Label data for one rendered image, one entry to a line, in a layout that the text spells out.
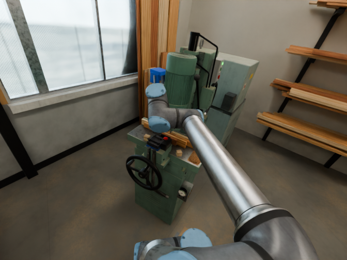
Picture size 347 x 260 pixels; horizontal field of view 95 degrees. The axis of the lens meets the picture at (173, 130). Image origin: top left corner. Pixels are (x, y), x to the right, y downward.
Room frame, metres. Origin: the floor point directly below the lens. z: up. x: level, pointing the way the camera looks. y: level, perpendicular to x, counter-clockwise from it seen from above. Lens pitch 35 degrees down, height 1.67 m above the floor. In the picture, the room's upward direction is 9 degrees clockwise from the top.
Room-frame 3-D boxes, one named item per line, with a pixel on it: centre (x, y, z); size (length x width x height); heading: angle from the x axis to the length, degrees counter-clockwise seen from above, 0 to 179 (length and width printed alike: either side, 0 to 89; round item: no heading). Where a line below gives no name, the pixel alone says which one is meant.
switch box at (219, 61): (1.24, -0.24, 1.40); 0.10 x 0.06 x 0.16; 157
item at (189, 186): (0.77, -0.17, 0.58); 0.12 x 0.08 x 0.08; 157
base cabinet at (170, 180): (1.12, -0.03, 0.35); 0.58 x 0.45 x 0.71; 157
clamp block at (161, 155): (0.82, 0.08, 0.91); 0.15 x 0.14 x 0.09; 67
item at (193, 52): (1.13, -0.04, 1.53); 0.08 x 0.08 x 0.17; 67
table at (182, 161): (0.90, 0.05, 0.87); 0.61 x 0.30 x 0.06; 67
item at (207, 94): (1.14, -0.21, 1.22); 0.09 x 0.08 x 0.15; 157
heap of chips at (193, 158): (0.82, -0.19, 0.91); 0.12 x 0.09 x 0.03; 157
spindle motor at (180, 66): (1.00, 0.02, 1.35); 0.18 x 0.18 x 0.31
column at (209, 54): (1.27, -0.09, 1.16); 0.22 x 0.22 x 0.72; 67
